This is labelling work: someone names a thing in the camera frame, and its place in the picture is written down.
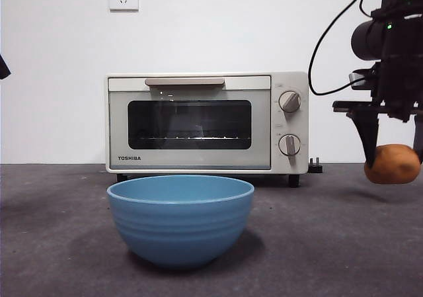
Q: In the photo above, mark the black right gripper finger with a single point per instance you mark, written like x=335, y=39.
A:
x=370, y=135
x=419, y=138

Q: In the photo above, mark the brown potato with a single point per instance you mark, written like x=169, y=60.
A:
x=393, y=166

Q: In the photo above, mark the blue ribbed bowl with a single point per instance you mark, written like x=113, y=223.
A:
x=181, y=231

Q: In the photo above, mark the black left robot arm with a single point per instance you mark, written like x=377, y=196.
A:
x=2, y=68

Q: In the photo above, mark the white Toshiba toaster oven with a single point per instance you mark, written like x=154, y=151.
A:
x=290, y=125

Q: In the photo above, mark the round oven knob upright pointer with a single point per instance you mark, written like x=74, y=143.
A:
x=289, y=145

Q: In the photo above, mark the round oven knob slanted pointer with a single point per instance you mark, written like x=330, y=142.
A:
x=289, y=102

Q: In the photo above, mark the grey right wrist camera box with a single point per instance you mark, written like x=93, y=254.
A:
x=358, y=78

